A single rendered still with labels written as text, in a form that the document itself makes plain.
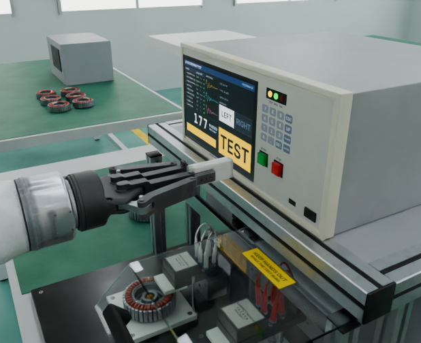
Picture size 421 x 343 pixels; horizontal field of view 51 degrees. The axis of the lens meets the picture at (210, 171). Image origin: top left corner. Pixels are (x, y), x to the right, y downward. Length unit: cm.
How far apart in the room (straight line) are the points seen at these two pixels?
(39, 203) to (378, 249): 43
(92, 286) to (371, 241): 69
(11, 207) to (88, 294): 58
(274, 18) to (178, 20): 144
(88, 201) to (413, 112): 44
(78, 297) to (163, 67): 486
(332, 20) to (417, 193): 653
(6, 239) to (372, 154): 46
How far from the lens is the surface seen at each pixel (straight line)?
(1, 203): 54
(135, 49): 560
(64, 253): 128
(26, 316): 112
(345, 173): 61
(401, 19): 834
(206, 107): 84
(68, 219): 55
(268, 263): 66
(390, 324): 69
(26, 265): 127
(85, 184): 56
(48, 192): 55
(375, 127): 62
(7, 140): 218
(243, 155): 75
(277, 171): 66
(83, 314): 105
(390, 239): 67
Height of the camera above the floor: 146
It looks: 25 degrees down
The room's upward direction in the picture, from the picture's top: straight up
